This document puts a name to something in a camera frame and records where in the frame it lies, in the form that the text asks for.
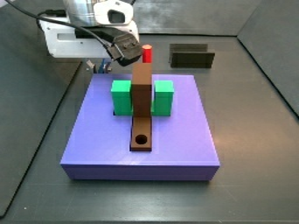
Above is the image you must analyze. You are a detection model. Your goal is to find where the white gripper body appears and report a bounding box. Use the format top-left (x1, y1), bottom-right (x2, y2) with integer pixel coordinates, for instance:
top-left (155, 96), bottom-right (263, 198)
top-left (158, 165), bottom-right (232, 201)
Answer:
top-left (40, 21), bottom-right (139, 58)

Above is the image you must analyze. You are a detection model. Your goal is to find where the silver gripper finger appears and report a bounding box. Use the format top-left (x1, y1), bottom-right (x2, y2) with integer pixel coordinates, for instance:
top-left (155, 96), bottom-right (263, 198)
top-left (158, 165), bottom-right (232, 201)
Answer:
top-left (87, 59), bottom-right (96, 74)
top-left (105, 59), bottom-right (112, 73)

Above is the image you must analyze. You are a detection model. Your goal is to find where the blue stepped peg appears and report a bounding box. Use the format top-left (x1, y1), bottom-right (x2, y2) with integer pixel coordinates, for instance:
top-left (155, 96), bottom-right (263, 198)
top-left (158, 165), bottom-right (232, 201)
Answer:
top-left (97, 59), bottom-right (107, 74)

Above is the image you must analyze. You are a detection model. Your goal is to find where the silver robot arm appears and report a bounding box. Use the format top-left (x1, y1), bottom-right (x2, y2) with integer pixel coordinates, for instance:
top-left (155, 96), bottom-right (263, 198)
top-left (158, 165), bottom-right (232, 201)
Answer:
top-left (40, 0), bottom-right (143, 67)

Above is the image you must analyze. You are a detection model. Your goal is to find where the black angled fixture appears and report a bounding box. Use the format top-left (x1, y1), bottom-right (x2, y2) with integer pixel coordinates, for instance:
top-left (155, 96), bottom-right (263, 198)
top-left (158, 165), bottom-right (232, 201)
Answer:
top-left (170, 44), bottom-right (215, 68)

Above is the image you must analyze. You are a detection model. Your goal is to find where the green left block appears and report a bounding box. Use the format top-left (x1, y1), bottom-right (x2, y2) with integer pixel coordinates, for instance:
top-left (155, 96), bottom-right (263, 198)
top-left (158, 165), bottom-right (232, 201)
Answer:
top-left (111, 80), bottom-right (132, 116)

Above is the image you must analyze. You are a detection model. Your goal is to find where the green block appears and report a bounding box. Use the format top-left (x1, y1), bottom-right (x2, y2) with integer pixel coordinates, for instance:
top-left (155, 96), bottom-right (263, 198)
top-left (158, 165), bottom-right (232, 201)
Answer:
top-left (154, 80), bottom-right (174, 116)
top-left (111, 80), bottom-right (132, 116)

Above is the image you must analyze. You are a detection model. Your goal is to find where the brown T-shaped block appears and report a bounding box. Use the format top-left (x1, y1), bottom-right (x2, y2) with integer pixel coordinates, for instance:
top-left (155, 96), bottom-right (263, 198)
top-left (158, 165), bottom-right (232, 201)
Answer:
top-left (129, 63), bottom-right (152, 151)

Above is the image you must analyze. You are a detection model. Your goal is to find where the red cylinder peg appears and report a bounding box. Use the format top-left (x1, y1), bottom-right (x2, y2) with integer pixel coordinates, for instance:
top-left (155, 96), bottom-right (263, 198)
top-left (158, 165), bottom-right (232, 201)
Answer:
top-left (143, 45), bottom-right (152, 63)

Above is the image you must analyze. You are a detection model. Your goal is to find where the green right block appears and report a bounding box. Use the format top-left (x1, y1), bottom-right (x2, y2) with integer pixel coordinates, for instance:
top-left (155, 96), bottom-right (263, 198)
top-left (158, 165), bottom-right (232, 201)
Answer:
top-left (154, 80), bottom-right (174, 116)

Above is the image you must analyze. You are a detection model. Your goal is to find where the purple base block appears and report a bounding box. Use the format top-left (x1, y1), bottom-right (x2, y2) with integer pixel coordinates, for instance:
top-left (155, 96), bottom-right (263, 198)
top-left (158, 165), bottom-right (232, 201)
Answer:
top-left (60, 74), bottom-right (220, 181)

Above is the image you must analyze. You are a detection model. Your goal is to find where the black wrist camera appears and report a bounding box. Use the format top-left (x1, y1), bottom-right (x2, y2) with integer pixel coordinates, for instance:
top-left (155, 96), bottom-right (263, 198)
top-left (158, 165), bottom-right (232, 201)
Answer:
top-left (75, 27), bottom-right (143, 67)

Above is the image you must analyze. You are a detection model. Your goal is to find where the black cable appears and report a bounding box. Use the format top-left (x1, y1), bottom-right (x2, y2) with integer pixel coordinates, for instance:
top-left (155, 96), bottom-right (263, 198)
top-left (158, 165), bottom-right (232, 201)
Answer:
top-left (4, 0), bottom-right (111, 49)

